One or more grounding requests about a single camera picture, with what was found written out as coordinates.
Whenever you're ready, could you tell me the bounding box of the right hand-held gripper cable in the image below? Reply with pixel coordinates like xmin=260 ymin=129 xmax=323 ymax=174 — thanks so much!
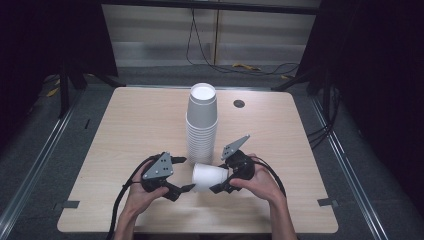
xmin=251 ymin=155 xmax=288 ymax=198

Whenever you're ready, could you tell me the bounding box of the stack of white cups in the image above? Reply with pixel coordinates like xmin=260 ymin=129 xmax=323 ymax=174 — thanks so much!
xmin=185 ymin=82 xmax=219 ymax=166

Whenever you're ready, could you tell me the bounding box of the left hand-held gripper cable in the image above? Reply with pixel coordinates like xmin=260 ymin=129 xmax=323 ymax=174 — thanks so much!
xmin=105 ymin=153 xmax=163 ymax=240

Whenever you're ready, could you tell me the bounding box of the desk with white front panel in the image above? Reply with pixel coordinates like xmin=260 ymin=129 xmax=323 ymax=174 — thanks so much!
xmin=100 ymin=0 xmax=322 ymax=68

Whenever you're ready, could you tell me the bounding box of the black stand leg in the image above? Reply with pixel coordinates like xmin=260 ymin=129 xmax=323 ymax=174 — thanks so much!
xmin=58 ymin=59 xmax=127 ymax=118
xmin=270 ymin=66 xmax=334 ymax=95

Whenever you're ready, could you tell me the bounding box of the person's left hand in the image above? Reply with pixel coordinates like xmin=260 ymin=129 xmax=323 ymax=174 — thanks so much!
xmin=124 ymin=161 xmax=170 ymax=218

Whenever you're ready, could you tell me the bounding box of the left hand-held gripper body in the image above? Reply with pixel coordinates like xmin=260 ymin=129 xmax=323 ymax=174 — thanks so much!
xmin=141 ymin=151 xmax=175 ymax=193

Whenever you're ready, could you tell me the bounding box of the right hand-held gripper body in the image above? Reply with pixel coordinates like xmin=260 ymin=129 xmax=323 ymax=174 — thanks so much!
xmin=220 ymin=133 xmax=257 ymax=183

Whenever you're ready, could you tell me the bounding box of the grey tape piece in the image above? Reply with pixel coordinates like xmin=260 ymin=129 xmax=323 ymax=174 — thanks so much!
xmin=54 ymin=200 xmax=81 ymax=210
xmin=316 ymin=197 xmax=339 ymax=208

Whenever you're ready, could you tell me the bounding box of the aluminium floor rail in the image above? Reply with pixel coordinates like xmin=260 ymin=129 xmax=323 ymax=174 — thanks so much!
xmin=309 ymin=94 xmax=384 ymax=240
xmin=0 ymin=88 xmax=86 ymax=234

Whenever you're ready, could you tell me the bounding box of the black power cable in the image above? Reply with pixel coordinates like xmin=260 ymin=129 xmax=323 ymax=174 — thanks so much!
xmin=191 ymin=8 xmax=301 ymax=77
xmin=185 ymin=8 xmax=234 ymax=75

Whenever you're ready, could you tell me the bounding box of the person's right hand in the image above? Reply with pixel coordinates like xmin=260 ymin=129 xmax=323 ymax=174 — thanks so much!
xmin=229 ymin=153 xmax=285 ymax=205

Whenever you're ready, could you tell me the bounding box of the bundle of black floor cables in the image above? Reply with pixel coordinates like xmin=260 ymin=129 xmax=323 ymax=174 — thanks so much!
xmin=307 ymin=84 xmax=343 ymax=149

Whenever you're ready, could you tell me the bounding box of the hand-held gripper cable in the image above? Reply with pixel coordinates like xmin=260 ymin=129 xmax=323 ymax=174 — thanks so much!
xmin=251 ymin=155 xmax=288 ymax=198
xmin=105 ymin=153 xmax=163 ymax=240

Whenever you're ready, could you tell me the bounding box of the black curtain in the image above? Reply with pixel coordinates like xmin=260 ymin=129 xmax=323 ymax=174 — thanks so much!
xmin=296 ymin=0 xmax=424 ymax=208
xmin=0 ymin=0 xmax=119 ymax=148

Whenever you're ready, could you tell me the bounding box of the white paper cup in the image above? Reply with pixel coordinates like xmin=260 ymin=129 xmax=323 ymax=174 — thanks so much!
xmin=191 ymin=162 xmax=230 ymax=193

